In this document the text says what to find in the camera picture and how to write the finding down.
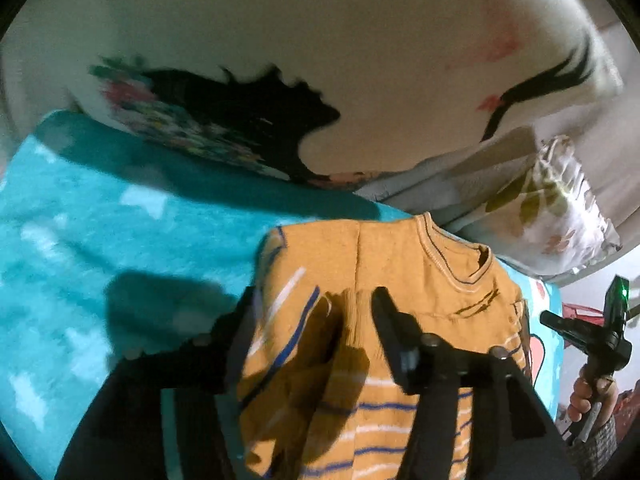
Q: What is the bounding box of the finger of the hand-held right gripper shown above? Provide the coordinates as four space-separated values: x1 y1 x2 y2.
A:
539 310 603 356

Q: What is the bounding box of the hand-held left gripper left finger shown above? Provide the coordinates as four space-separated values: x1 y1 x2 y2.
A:
55 285 262 480

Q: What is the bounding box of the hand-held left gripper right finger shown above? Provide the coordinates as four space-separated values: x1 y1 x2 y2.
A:
370 287 582 480

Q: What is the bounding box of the orange striped sweater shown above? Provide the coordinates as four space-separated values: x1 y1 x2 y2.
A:
236 212 532 480

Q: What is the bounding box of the person's right forearm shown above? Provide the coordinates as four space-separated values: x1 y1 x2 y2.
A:
564 416 620 480

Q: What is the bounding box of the person's right hand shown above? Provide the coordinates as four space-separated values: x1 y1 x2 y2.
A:
567 364 622 427

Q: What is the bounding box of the cartoon printed bed sheet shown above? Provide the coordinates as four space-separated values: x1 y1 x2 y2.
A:
492 255 567 423

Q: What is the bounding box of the white leaf-print pillow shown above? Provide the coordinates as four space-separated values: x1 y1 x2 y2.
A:
445 135 624 283

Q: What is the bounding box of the teal star-print blanket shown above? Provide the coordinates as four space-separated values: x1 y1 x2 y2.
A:
0 109 416 480

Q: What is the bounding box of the grey cloth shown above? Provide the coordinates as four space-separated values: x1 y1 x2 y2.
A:
353 125 542 222

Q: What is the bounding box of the white pillow with black print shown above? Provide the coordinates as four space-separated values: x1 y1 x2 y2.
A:
0 0 626 192

